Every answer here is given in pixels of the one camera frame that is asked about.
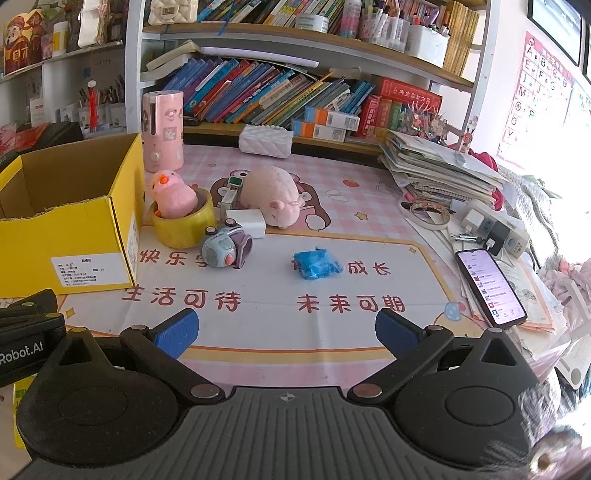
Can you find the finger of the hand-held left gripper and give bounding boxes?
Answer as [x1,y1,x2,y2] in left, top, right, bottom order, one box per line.
[0,289,65,331]

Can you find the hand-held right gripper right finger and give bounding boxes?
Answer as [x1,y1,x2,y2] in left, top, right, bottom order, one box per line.
[347,308,539,407]

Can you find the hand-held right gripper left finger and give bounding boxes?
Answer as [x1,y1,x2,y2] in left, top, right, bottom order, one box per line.
[46,308,226,408]

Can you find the yellow cardboard box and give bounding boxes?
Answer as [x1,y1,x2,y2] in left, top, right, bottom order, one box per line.
[0,133,147,298]

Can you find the pink chick plush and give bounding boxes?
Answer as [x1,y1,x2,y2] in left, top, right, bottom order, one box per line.
[147,170,200,219]

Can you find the small white carton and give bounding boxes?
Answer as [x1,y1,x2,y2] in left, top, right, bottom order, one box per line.
[219,187,240,217]

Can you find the pink pig plush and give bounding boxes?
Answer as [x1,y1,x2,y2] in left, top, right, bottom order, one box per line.
[239,166,306,228]

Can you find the yellow tape roll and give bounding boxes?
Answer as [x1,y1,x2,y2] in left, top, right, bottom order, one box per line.
[151,188,217,249]

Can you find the black smartphone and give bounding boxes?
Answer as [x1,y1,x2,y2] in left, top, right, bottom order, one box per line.
[455,248,528,329]

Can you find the blue crumpled plastic bag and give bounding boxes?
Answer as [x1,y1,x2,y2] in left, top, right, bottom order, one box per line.
[294,248,343,280]

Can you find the white charger block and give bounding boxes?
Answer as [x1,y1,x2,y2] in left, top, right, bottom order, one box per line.
[225,209,267,239]

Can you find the loose paper sheets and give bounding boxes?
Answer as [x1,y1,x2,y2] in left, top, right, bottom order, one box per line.
[406,217,568,333]

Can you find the white plug adapter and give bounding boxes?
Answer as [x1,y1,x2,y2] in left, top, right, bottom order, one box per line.
[462,199,486,236]

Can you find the white power strip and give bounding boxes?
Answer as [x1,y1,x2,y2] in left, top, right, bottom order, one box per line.
[480,217,531,258]

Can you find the stack of papers and notebooks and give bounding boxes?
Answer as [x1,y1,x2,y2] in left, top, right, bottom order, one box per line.
[379,129,509,208]

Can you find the red paper sheets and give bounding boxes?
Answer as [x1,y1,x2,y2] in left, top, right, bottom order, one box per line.
[0,124,49,155]

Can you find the pink fluffy cloth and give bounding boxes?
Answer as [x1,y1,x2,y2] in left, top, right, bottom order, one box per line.
[538,261,591,324]

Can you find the black printer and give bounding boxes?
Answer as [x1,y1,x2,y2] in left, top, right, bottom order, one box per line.
[0,121,85,167]

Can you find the grey knit blanket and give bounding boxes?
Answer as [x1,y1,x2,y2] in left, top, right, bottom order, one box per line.
[501,164,571,259]

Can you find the pink cartoon cylinder container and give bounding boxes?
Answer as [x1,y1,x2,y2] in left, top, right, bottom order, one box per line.
[142,90,185,174]

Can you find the cluster of pen cups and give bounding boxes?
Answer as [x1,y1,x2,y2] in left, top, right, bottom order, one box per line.
[78,76,126,130]

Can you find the small deer figure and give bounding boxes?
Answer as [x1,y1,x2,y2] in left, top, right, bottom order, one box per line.
[457,121,478,154]

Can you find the red tassel ornament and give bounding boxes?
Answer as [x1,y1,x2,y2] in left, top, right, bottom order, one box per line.
[87,80,100,132]

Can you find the white quilted purse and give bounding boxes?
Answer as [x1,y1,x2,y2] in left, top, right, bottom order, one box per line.
[238,124,295,159]

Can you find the glittery multicolour ornament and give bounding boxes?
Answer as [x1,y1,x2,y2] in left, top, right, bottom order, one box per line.
[401,102,448,139]

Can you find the orange and blue carton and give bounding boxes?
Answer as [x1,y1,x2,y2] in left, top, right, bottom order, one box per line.
[292,119,347,144]
[305,106,361,132]

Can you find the red thick book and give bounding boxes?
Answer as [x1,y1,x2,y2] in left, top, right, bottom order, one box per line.
[359,95,382,137]

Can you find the red boxed dictionary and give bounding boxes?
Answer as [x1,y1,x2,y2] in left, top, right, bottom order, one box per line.
[376,78,443,114]

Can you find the row of leaning colourful books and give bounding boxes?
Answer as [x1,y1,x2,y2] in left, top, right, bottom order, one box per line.
[161,58,377,132]

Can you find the fortune god printed box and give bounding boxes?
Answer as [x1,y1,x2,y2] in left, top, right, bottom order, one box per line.
[4,11,43,77]

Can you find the white bottle yellow label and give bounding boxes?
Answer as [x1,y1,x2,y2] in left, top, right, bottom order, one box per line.
[52,22,69,58]

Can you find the beige lying books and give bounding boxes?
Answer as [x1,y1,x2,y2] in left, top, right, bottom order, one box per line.
[141,41,200,84]

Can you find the white bookshelf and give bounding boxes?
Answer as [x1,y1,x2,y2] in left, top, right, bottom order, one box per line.
[124,0,490,155]

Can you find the white cloth bag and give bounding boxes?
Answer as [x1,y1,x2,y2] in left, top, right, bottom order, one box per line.
[78,0,110,45]

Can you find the white pen holder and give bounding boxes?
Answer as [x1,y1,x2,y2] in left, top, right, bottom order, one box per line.
[406,23,451,65]

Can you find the white rolled paper tube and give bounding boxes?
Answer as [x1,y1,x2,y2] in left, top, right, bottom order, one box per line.
[199,45,320,69]

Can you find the row of thin yellow books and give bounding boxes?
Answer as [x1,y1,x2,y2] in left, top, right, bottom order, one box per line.
[444,0,481,77]

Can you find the clear pen organizer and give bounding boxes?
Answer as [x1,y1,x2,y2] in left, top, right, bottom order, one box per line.
[358,4,409,51]

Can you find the pink spray bottle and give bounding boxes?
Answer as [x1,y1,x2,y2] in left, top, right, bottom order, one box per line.
[341,0,363,38]

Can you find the cream quilted handbag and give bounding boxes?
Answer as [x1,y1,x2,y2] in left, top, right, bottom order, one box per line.
[148,0,198,26]

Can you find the row of upright books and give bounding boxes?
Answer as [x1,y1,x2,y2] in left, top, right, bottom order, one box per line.
[196,0,345,33]

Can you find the grey toy camera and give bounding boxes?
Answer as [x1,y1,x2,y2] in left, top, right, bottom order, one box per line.
[201,219,254,269]

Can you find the white tape ring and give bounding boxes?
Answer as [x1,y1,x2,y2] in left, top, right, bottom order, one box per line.
[411,202,452,230]

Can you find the alphabet wall poster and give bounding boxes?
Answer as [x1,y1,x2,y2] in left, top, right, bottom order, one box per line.
[498,31,575,162]

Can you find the dark wall screen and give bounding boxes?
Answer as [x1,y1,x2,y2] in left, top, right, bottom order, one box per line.
[529,0,583,65]

